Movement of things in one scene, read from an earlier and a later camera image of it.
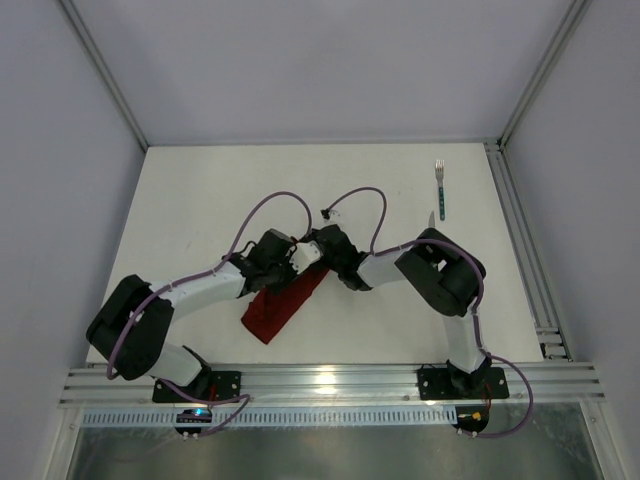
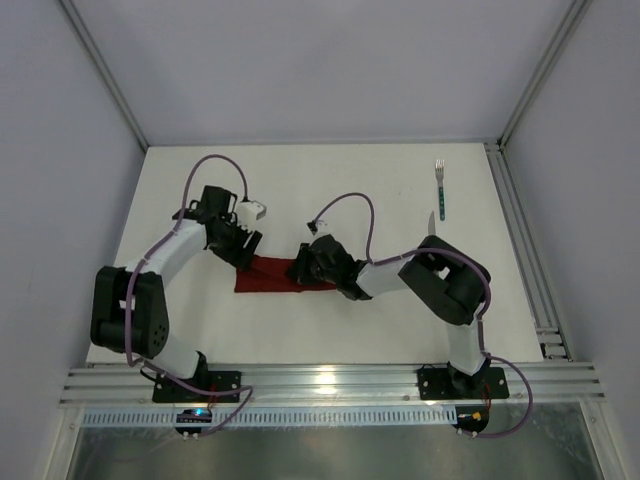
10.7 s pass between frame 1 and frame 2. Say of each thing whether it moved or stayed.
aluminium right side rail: stayed
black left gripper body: moved
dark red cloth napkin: moved
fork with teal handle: stayed
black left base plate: stayed
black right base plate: stayed
